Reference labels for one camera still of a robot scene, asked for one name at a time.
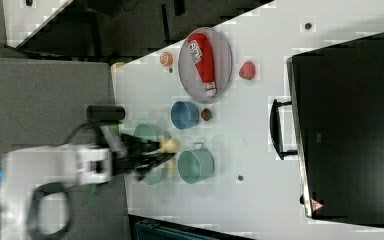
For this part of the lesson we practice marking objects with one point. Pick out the small red plush strawberry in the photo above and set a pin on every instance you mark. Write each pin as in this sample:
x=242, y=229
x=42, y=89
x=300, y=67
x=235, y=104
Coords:
x=206, y=114

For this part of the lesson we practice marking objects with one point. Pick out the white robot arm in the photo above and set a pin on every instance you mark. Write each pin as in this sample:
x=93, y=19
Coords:
x=35, y=186

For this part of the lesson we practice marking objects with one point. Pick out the red plush ketchup bottle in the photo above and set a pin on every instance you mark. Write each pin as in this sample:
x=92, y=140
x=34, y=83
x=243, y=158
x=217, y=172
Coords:
x=200, y=51

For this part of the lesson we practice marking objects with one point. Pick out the green perforated colander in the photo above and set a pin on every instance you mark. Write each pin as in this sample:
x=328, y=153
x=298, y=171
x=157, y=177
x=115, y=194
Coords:
x=151, y=132

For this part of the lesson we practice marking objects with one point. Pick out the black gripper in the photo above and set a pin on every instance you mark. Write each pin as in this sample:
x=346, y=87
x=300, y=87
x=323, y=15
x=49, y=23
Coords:
x=132, y=156

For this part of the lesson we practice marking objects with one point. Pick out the grey round plate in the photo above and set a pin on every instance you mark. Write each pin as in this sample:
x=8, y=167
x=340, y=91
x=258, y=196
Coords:
x=189, y=76

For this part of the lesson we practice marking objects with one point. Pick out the yellow plush peeled banana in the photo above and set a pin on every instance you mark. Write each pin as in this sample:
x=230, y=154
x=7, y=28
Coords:
x=170, y=146

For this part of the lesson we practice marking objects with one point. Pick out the blue bowl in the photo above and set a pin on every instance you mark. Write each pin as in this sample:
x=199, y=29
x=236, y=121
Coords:
x=184, y=115

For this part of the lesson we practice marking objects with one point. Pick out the large pink plush strawberry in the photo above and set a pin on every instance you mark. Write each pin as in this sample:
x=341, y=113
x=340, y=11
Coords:
x=247, y=71

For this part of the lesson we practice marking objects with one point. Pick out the orange slice toy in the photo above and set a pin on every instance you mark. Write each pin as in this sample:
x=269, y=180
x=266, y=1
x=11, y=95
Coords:
x=166, y=59

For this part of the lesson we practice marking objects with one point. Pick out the silver toaster oven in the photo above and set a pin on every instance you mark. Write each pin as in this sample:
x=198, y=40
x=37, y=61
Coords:
x=334, y=124

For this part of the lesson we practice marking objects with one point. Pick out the green cup with handle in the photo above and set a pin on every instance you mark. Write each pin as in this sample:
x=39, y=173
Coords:
x=196, y=164

